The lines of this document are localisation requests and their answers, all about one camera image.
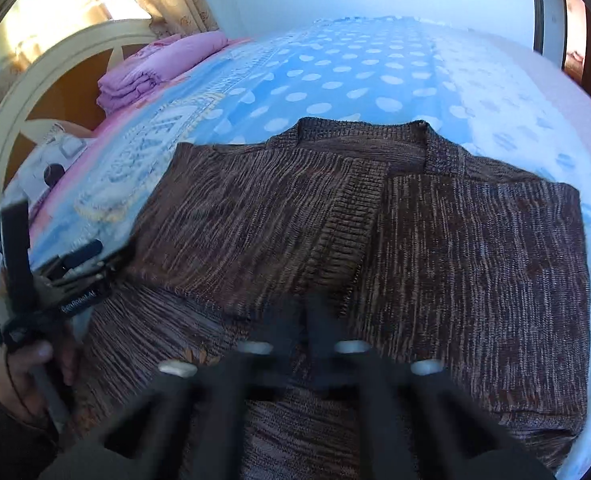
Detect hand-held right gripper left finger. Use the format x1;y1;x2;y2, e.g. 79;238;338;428
40;304;307;480

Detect patterned beige curtain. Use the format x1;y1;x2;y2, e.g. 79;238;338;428
0;0;221;106

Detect person's left forearm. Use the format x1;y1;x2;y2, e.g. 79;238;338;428
0;375;64;480

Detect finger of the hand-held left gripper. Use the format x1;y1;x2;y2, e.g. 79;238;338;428
38;239;104;278
88;249;137;286

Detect blue polka-dot blanket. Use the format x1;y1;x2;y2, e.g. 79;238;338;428
0;15;591;480

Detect pale pink bed sheet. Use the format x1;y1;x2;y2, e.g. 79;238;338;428
480;35;591;131

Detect white printed cloth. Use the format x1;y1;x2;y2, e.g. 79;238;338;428
3;122;94;211

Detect cream wooden headboard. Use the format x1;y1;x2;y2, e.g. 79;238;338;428
0;20;159;261

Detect brown knit sweater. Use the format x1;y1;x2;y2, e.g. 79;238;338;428
73;117;591;480

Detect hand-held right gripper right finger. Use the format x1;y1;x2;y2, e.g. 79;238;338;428
307;300;557;480

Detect folded pink blanket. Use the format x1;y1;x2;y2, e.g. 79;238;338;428
98;30;229;111

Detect dark wooden door frame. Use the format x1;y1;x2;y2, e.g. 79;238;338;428
529;0;571;68

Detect person's left hand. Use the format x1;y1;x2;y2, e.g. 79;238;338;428
0;327;79;428

